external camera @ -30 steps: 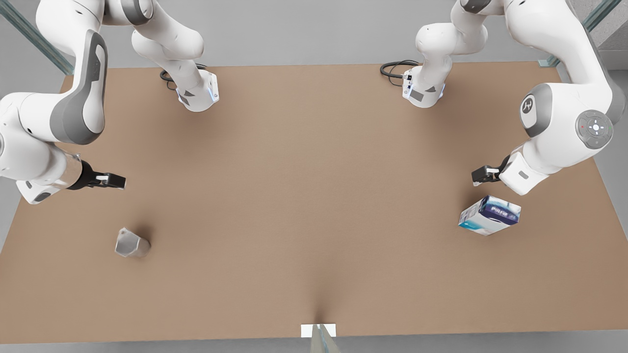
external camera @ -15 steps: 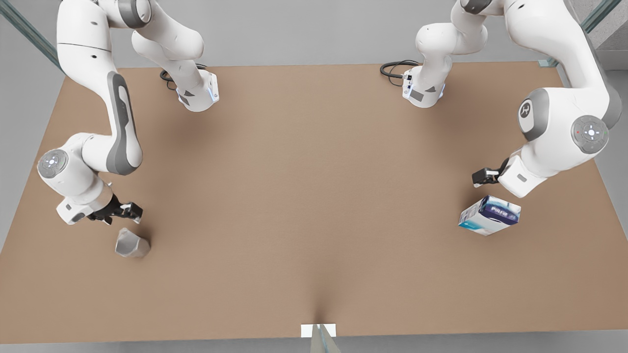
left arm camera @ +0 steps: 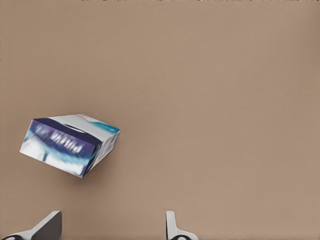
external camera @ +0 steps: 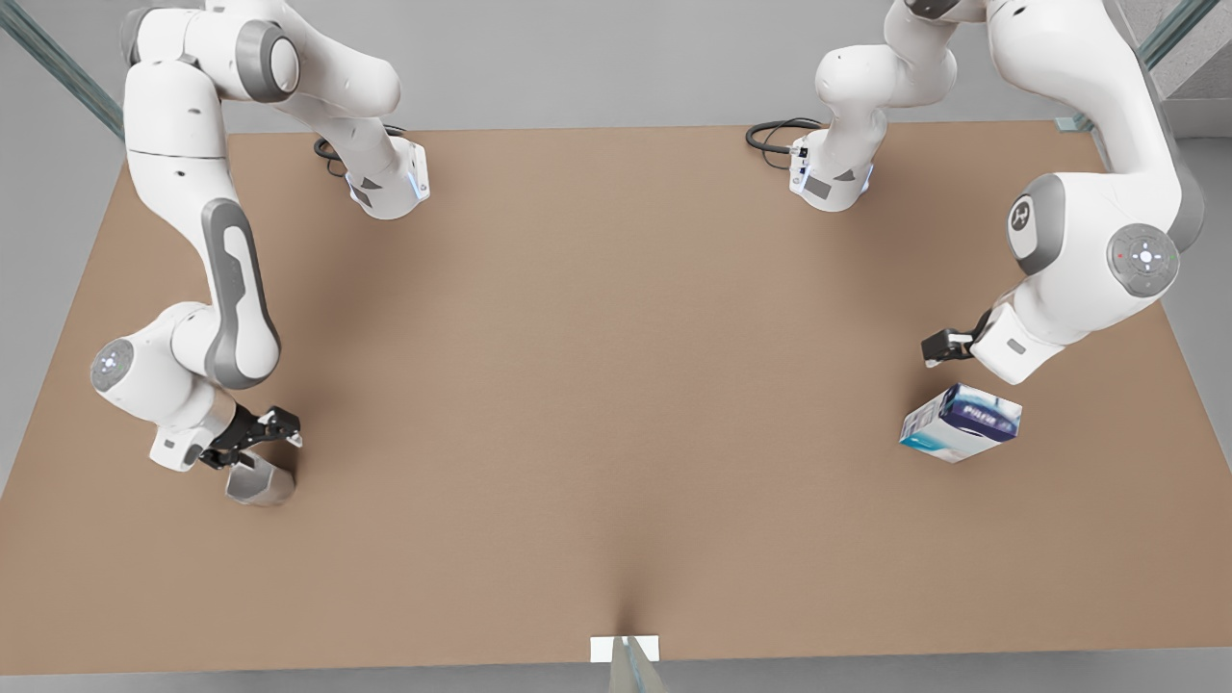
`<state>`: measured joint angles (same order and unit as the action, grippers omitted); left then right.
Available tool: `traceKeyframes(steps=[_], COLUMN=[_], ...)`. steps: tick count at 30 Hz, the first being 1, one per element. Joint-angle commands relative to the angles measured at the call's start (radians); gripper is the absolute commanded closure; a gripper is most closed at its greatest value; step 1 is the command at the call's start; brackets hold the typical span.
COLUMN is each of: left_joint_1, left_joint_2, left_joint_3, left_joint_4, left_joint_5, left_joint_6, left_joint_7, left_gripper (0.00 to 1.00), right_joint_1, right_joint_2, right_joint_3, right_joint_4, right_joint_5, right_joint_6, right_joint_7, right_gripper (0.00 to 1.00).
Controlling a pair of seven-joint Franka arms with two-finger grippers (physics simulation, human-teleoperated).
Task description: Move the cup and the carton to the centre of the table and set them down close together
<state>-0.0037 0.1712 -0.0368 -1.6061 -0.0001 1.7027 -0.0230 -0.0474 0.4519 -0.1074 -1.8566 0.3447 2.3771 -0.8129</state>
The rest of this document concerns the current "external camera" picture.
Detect grey metal cup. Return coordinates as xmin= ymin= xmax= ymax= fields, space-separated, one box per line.
xmin=224 ymin=450 xmax=297 ymax=508

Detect blue and white carton box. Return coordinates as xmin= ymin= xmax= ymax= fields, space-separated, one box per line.
xmin=899 ymin=382 xmax=1024 ymax=465

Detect black cable loop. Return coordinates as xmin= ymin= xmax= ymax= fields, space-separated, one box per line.
xmin=745 ymin=117 xmax=826 ymax=171
xmin=313 ymin=124 xmax=408 ymax=180

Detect silver frame post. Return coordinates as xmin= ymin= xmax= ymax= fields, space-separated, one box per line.
xmin=0 ymin=0 xmax=127 ymax=139
xmin=1055 ymin=0 xmax=1225 ymax=134
xmin=589 ymin=635 xmax=672 ymax=693

